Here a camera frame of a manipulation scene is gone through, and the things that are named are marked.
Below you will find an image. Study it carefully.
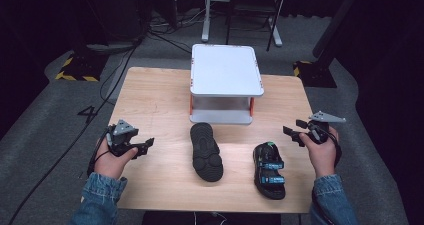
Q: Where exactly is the looped black floor cable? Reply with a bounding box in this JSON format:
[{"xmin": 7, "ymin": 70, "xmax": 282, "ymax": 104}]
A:
[{"xmin": 99, "ymin": 48, "xmax": 134, "ymax": 103}]

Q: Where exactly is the long black floor cable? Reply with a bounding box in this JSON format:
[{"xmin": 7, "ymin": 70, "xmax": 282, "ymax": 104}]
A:
[{"xmin": 8, "ymin": 41, "xmax": 141, "ymax": 225}]

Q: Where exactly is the hand-held gripper cable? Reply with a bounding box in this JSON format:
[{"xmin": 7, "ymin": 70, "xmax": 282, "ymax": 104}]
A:
[
  {"xmin": 326, "ymin": 129, "xmax": 343, "ymax": 169},
  {"xmin": 87, "ymin": 125, "xmax": 113, "ymax": 178}
]

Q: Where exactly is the person's left hand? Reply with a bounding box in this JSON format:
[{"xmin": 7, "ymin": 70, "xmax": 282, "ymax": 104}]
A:
[{"xmin": 94, "ymin": 138, "xmax": 139, "ymax": 180}]

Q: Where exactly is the person's right hand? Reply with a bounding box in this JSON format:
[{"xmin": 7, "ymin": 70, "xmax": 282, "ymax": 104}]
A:
[{"xmin": 298, "ymin": 127, "xmax": 339, "ymax": 179}]

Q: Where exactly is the black yellow-striped stand base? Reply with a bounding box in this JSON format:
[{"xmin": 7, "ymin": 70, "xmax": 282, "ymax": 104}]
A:
[
  {"xmin": 54, "ymin": 50, "xmax": 110, "ymax": 83},
  {"xmin": 292, "ymin": 60, "xmax": 338, "ymax": 89}
]

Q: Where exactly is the left hand-held gripper cable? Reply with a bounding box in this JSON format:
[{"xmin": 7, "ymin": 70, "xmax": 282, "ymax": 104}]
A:
[{"xmin": 87, "ymin": 125, "xmax": 113, "ymax": 178}]

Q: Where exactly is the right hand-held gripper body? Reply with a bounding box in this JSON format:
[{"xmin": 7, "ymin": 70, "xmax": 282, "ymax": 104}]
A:
[{"xmin": 307, "ymin": 110, "xmax": 347, "ymax": 143}]

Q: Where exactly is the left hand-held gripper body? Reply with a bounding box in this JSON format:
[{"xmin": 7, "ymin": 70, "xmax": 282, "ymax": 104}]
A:
[{"xmin": 106, "ymin": 119, "xmax": 145, "ymax": 158}]

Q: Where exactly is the black folding chair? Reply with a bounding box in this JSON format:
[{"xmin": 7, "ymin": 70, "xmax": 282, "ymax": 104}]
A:
[{"xmin": 225, "ymin": 0, "xmax": 288, "ymax": 52}]

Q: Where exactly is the right hand-held gripper cable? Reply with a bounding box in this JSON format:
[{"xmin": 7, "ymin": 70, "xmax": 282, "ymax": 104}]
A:
[{"xmin": 326, "ymin": 129, "xmax": 343, "ymax": 169}]

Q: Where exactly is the white two-tier shoe rack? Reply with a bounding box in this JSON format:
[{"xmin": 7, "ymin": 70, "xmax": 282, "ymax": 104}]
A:
[{"xmin": 189, "ymin": 43, "xmax": 265, "ymax": 125}]

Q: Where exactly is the black slanted stand pole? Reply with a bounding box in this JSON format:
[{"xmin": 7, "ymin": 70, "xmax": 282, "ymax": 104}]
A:
[{"xmin": 312, "ymin": 0, "xmax": 365, "ymax": 60}]

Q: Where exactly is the black sandal with green tab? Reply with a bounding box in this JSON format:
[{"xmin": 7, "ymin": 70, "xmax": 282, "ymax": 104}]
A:
[{"xmin": 252, "ymin": 141, "xmax": 287, "ymax": 200}]

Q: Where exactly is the thin white cable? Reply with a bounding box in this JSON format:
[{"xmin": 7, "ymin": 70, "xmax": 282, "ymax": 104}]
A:
[{"xmin": 192, "ymin": 211, "xmax": 228, "ymax": 225}]

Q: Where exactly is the white desk frame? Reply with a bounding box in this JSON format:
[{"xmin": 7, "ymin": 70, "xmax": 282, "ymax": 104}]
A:
[{"xmin": 201, "ymin": 0, "xmax": 284, "ymax": 48}]

